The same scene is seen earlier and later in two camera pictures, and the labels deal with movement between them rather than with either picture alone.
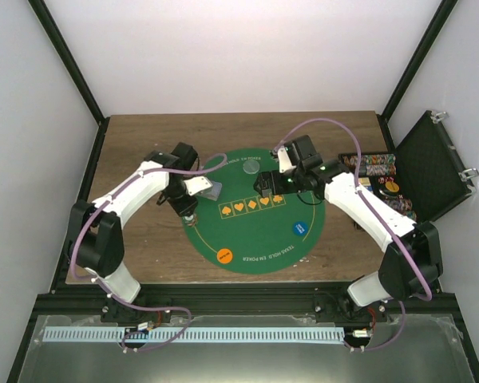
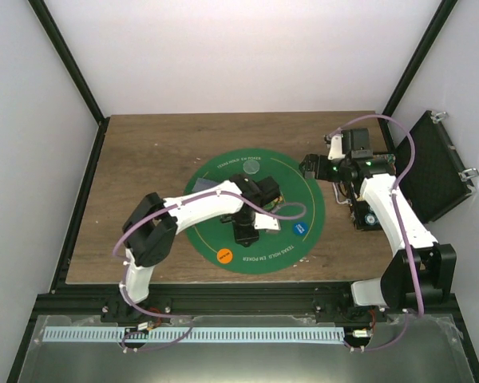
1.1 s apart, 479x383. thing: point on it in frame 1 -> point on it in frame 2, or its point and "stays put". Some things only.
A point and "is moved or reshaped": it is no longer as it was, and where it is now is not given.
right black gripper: (263, 178) -> (310, 159)
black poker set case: (421, 179) stays put
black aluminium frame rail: (224, 299) stays put
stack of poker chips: (190, 220) is moved or reshaped
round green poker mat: (248, 232) stays put
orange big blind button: (224, 255) stays put
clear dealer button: (251, 166) stays put
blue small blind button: (299, 227) stays put
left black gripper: (181, 208) -> (240, 235)
